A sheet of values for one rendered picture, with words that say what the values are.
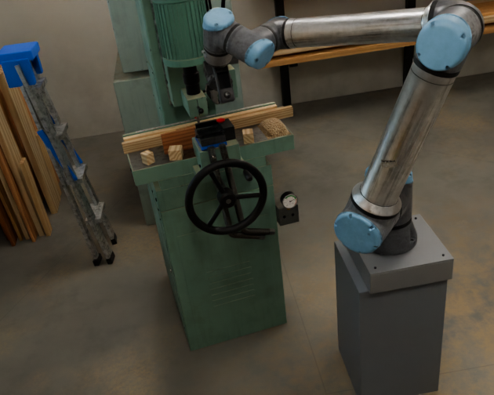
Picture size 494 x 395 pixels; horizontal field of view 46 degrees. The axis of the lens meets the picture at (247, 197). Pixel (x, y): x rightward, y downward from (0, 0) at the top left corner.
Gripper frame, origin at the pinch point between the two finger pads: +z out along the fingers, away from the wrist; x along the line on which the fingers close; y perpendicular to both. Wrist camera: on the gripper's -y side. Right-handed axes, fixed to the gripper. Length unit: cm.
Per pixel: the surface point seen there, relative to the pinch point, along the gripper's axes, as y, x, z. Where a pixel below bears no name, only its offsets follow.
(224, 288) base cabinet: -39, 7, 69
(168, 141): 0.1, 18.7, 16.1
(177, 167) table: -9.8, 17.6, 18.7
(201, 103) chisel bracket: 9.1, 3.9, 9.5
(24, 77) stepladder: 70, 70, 45
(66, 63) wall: 199, 62, 172
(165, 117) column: 22.7, 15.7, 31.4
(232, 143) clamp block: -12.6, -1.5, 7.2
